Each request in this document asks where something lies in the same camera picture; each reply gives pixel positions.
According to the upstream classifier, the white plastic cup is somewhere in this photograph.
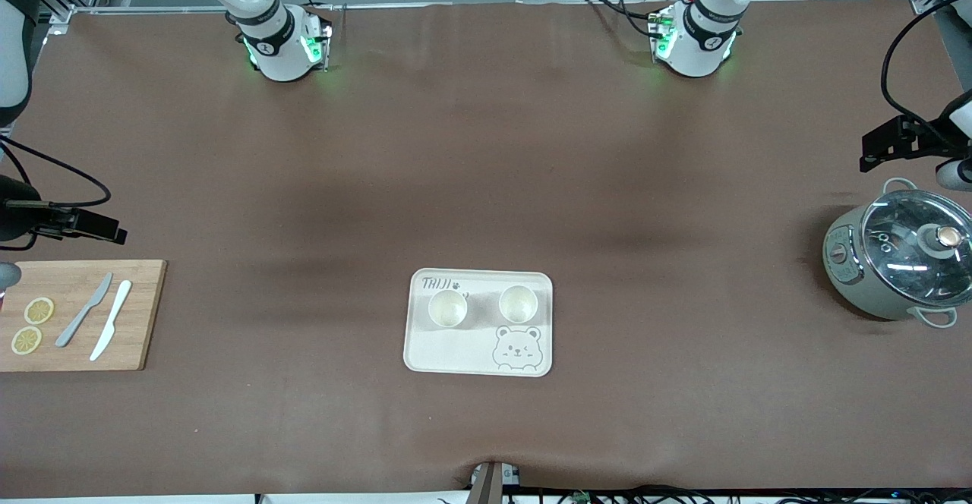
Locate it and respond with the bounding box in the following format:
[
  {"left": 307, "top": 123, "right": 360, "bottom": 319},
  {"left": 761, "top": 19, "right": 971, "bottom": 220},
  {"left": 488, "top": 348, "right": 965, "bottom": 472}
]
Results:
[
  {"left": 498, "top": 284, "right": 539, "bottom": 324},
  {"left": 428, "top": 289, "right": 468, "bottom": 329}
]

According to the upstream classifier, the glass pot lid with knob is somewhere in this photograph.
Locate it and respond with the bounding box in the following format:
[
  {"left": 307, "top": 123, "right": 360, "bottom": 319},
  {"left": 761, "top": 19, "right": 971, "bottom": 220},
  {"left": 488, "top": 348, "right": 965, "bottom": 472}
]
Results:
[{"left": 860, "top": 189, "right": 972, "bottom": 309}]

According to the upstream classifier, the metal table edge bracket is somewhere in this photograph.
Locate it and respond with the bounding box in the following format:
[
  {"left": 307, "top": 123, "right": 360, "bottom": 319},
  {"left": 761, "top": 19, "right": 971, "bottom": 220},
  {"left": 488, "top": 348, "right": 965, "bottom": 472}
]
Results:
[{"left": 469, "top": 461, "right": 522, "bottom": 504}]

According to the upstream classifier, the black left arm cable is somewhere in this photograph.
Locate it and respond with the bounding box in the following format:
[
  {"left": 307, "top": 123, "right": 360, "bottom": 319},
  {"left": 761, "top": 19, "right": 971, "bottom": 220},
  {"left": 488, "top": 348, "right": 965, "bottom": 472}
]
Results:
[{"left": 879, "top": 0, "right": 972, "bottom": 129}]

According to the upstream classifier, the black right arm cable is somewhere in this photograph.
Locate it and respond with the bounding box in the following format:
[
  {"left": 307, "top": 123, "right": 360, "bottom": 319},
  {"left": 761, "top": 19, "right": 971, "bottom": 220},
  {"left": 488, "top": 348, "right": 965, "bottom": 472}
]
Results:
[{"left": 0, "top": 136, "right": 112, "bottom": 250}]

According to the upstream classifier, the grey plastic knife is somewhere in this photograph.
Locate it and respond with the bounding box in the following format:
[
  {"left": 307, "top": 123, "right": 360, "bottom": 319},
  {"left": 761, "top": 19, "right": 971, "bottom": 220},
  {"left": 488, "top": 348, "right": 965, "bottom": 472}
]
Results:
[{"left": 55, "top": 272, "right": 113, "bottom": 348}]

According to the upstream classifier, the wooden cutting board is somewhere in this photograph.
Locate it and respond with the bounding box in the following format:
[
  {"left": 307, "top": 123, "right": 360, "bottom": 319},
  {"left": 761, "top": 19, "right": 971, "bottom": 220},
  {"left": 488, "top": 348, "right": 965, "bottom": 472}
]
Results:
[{"left": 0, "top": 260, "right": 167, "bottom": 373}]

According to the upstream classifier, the sage green electric pot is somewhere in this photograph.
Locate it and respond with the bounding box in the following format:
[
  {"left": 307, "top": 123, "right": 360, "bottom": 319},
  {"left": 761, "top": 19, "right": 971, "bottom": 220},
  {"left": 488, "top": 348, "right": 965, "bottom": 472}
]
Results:
[{"left": 822, "top": 178, "right": 972, "bottom": 329}]

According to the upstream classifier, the white plastic knife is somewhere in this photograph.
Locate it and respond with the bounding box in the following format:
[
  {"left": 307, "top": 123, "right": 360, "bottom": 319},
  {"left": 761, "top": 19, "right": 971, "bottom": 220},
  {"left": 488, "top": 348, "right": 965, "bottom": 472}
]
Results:
[{"left": 90, "top": 280, "right": 133, "bottom": 362}]

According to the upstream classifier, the white tray with bear print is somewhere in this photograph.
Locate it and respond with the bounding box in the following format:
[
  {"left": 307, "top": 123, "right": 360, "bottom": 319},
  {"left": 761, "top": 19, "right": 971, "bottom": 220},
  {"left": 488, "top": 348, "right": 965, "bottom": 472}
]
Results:
[{"left": 402, "top": 268, "right": 554, "bottom": 378}]

